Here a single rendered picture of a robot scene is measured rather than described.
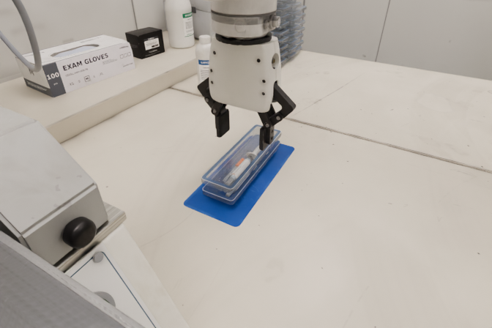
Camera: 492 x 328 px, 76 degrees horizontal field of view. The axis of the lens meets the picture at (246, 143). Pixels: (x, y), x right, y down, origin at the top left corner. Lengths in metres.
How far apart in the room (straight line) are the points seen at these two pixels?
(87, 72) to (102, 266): 0.65
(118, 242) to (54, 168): 0.07
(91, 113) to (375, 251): 0.60
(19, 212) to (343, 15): 2.46
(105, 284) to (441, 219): 0.45
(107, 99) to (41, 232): 0.57
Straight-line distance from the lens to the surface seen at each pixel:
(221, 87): 0.46
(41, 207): 0.21
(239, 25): 0.40
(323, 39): 2.63
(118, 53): 0.89
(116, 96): 0.78
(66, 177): 0.22
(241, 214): 0.48
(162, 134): 0.68
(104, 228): 0.24
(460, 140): 0.77
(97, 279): 0.24
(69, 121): 0.72
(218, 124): 0.50
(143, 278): 0.26
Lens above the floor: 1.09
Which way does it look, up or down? 33 degrees down
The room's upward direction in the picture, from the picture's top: straight up
